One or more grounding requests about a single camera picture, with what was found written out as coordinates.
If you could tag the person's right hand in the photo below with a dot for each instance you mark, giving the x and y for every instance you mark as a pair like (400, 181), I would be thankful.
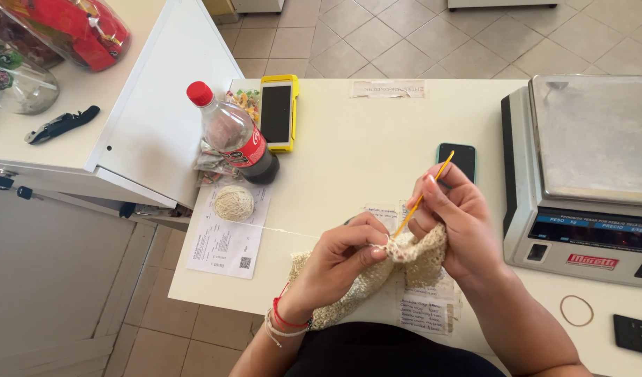
(467, 230)

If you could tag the person's left hand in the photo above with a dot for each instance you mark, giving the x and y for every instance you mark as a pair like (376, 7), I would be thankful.
(331, 262)

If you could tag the cream crocheted fabric piece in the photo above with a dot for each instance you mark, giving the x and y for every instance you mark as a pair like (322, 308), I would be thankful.
(420, 259)

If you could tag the yellow crochet hook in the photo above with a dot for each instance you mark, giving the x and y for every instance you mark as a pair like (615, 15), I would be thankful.
(437, 174)

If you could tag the cream yarn strand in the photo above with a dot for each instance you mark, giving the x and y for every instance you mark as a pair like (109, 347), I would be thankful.
(284, 230)

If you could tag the small taped handwritten note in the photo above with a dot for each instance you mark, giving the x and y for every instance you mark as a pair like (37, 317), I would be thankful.
(381, 213)

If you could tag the smartphone with teal case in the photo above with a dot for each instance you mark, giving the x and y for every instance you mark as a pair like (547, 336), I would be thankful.
(460, 159)

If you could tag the taped handwritten price list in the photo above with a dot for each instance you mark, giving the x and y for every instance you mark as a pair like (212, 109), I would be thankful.
(426, 311)

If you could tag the person's black clothing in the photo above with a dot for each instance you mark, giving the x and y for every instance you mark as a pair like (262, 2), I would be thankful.
(389, 353)

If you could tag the white printed paper bill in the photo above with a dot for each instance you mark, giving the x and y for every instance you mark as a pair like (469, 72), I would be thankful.
(224, 246)

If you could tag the cream yarn ball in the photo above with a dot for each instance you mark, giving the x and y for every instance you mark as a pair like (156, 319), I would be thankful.
(233, 203)

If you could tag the tan rubber band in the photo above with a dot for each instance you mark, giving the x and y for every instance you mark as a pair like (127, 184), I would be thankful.
(563, 314)

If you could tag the white digital weighing scale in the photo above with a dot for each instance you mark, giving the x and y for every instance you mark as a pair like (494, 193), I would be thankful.
(588, 157)

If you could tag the clear bag of sweets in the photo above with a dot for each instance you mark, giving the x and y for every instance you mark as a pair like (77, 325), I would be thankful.
(212, 166)

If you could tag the cola bottle with red cap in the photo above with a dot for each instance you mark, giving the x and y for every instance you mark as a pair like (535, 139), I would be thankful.
(237, 137)

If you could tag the yellow payment terminal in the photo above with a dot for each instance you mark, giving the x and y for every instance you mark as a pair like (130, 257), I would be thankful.
(277, 112)

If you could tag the taped paper label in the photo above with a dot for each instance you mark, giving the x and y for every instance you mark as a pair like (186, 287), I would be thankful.
(388, 89)

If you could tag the colourful candy bag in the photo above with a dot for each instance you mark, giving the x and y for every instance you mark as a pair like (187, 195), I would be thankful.
(246, 100)

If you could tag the black calculator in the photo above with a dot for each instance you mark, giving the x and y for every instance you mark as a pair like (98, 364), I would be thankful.
(638, 335)

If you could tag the white furniture base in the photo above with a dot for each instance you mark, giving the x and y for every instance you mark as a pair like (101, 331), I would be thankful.
(258, 5)
(502, 4)

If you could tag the white counter cabinet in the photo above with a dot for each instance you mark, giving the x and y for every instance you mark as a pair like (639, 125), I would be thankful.
(143, 115)

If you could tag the black corkscrew bottle opener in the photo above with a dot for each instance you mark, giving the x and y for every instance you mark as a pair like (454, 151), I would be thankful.
(59, 125)

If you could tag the keys in cabinet lock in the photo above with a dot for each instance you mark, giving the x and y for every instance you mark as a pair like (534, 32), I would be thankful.
(9, 184)

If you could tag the glass jar with red sweets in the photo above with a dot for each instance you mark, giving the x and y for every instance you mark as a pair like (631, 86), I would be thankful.
(74, 29)

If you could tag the glass jar with green sweets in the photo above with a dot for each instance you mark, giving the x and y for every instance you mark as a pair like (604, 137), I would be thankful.
(17, 84)

